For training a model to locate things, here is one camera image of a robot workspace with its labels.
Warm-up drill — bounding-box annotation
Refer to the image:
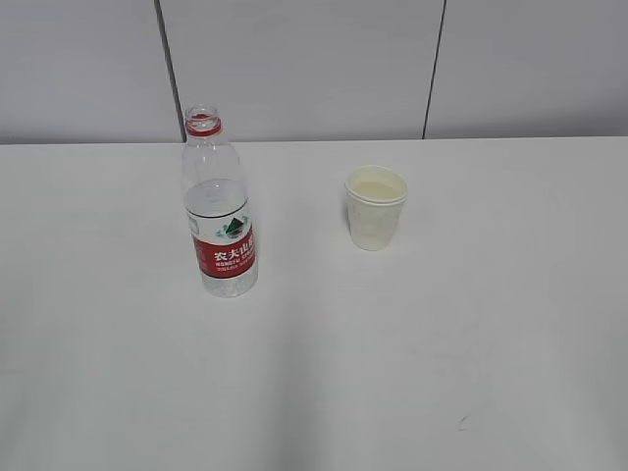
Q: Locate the white paper cup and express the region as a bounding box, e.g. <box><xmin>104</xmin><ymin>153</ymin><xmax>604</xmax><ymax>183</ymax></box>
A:
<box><xmin>344</xmin><ymin>165</ymin><xmax>408</xmax><ymax>251</ymax></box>

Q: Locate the clear water bottle red label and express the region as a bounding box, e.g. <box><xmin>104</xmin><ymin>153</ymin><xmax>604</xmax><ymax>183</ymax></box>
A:
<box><xmin>181</xmin><ymin>105</ymin><xmax>258</xmax><ymax>298</ymax></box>

